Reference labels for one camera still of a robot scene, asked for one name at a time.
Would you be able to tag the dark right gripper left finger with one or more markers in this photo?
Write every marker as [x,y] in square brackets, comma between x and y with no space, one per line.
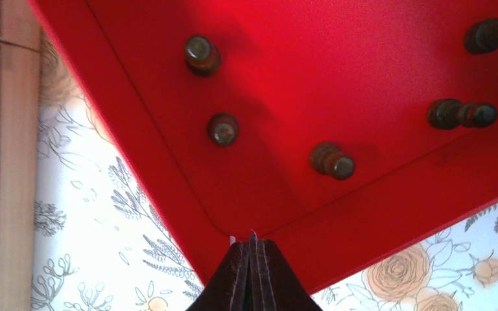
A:
[227,289]

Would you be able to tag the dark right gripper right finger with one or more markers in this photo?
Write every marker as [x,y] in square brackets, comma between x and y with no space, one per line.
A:
[272,284]

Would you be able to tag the red plastic tray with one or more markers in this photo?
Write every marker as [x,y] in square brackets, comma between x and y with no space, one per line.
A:
[359,74]

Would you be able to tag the wooden chess board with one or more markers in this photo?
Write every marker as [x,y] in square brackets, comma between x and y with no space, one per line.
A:
[20,37]

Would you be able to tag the floral patterned table mat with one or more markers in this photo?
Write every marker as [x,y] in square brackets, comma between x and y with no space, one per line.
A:
[99,245]

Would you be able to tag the dark pawn in tray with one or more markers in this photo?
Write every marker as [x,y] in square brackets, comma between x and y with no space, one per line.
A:
[328,159]
[223,129]
[450,113]
[482,37]
[201,56]

